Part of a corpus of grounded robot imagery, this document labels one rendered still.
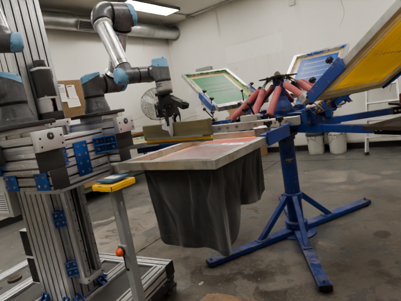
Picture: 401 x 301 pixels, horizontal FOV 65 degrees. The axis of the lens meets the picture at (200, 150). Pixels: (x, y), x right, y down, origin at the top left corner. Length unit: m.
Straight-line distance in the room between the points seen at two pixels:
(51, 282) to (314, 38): 5.20
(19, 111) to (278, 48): 5.13
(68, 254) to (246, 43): 5.28
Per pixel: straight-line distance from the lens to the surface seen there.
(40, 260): 2.12
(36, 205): 1.96
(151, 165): 1.43
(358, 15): 5.83
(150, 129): 1.57
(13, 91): 1.61
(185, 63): 7.25
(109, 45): 1.60
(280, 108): 2.52
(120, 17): 1.76
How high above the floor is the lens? 1.22
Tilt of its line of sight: 9 degrees down
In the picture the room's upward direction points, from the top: 10 degrees counter-clockwise
